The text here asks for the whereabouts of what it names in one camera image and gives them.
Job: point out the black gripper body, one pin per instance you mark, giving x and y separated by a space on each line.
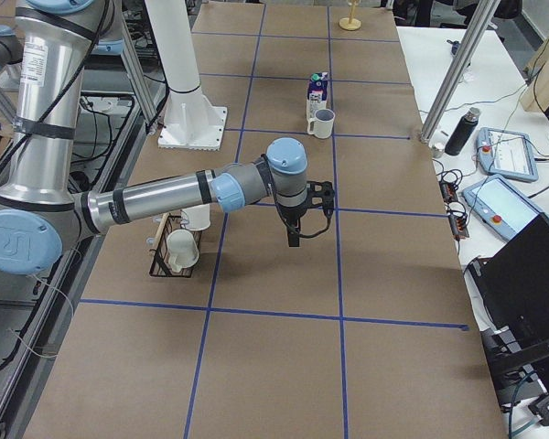
291 214

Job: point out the white ribbed mug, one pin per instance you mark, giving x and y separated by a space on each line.
321 123

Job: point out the blue white milk carton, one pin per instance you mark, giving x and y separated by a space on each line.
317 93

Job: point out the wooden cup tree stand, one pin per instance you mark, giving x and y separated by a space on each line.
351 22

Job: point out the white mug on rack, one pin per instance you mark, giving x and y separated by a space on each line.
195 218
183 252

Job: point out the black water bottle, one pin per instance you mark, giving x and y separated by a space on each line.
464 129

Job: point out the teach pendant near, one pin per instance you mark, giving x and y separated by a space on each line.
501 205

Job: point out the teach pendant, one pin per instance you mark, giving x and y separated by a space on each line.
501 205
507 153

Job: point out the teach pendant far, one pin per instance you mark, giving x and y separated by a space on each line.
507 153

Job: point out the black monitor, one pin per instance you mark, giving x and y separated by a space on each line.
514 286

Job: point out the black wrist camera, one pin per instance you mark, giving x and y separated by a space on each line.
321 195

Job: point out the black wire mug rack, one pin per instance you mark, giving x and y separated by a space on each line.
159 266

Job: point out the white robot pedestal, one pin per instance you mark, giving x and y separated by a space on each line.
190 120

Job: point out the aluminium frame post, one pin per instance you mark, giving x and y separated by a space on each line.
476 28

